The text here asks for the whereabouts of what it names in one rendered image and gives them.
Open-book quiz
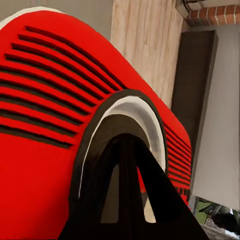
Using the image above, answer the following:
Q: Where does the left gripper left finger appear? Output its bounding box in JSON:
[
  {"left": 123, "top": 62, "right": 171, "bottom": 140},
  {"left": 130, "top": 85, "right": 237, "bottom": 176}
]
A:
[{"left": 58, "top": 133, "right": 134, "bottom": 240}]

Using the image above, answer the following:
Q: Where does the radio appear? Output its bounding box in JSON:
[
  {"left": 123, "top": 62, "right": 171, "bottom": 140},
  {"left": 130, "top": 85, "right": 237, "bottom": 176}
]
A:
[{"left": 0, "top": 6, "right": 192, "bottom": 240}]

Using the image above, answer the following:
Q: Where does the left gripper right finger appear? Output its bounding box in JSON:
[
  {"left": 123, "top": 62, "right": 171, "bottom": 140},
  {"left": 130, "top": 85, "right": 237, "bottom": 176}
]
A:
[{"left": 125, "top": 133, "right": 208, "bottom": 240}]

